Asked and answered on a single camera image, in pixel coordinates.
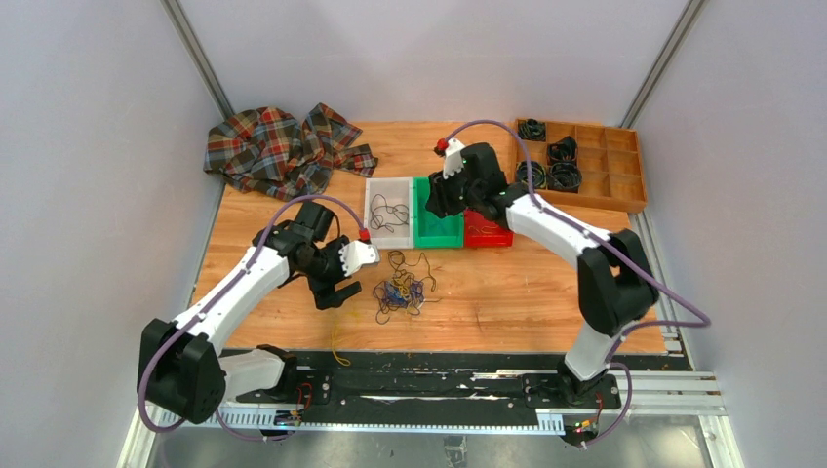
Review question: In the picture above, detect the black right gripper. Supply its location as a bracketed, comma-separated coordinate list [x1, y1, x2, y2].
[426, 163, 483, 219]

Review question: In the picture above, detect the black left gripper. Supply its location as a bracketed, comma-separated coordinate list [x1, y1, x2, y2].
[299, 235, 362, 309]

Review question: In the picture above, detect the brown wire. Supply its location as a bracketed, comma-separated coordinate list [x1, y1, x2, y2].
[372, 249, 442, 326]
[368, 192, 411, 235]

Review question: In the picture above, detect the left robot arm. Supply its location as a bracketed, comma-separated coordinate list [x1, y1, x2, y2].
[137, 195, 380, 433]

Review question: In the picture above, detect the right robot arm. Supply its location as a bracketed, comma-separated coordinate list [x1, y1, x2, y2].
[426, 138, 659, 407]

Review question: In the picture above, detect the green plastic bin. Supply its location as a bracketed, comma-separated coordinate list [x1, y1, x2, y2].
[413, 176, 464, 249]

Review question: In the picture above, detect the red plastic bin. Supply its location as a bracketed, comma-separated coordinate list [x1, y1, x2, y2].
[463, 210, 514, 249]

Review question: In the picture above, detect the white plastic bin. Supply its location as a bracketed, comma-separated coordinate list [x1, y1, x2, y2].
[364, 177, 414, 250]

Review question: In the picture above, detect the plaid cloth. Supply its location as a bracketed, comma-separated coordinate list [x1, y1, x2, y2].
[203, 103, 379, 201]

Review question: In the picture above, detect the wooden compartment tray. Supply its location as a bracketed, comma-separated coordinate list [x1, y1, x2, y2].
[506, 119, 648, 214]

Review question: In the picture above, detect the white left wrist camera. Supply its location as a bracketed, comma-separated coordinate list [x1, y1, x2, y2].
[338, 240, 381, 277]

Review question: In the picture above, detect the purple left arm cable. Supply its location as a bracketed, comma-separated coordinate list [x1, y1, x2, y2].
[136, 193, 371, 444]

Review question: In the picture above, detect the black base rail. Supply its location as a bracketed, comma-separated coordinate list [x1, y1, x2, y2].
[235, 351, 622, 428]

